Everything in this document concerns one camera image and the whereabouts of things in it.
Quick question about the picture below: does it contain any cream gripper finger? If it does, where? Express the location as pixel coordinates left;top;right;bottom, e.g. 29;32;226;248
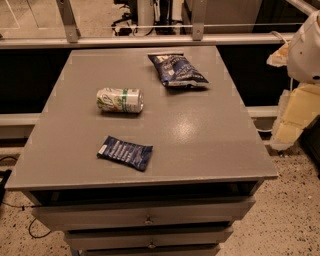
270;83;320;150
267;43;289;67

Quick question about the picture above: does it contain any white green 7up can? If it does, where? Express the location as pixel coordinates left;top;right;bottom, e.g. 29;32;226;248
96;88;144;113

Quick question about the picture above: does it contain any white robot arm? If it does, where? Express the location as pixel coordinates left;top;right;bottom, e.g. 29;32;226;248
267;10;320;151

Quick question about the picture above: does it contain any large blue chip bag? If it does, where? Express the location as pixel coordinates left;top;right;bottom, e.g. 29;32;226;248
148;54;209;87

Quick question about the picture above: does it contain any grey drawer cabinet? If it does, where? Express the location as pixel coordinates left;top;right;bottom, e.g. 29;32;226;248
7;46;277;256

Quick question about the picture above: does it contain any black office chair base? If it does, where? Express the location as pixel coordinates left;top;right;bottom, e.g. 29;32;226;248
111;0;138;36

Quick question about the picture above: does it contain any middle grey drawer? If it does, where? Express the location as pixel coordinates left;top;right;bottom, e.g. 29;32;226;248
65;226;233;250

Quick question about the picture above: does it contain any grey drawer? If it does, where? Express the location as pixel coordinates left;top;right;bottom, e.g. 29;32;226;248
65;226;233;250
32;196;255;231

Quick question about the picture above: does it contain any small blue snack packet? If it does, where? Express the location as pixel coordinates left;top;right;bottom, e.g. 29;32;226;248
97;136;153;171

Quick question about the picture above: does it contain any top grey drawer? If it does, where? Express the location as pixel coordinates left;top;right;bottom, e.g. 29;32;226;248
32;196;255;231

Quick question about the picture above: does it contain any white cable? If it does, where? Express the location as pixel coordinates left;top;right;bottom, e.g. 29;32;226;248
270;30;289;45

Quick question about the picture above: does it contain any metal guard rail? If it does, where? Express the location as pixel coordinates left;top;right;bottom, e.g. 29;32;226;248
0;0;320;50

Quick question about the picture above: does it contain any black floor cable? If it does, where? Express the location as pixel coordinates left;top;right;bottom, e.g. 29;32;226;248
0;156;53;240

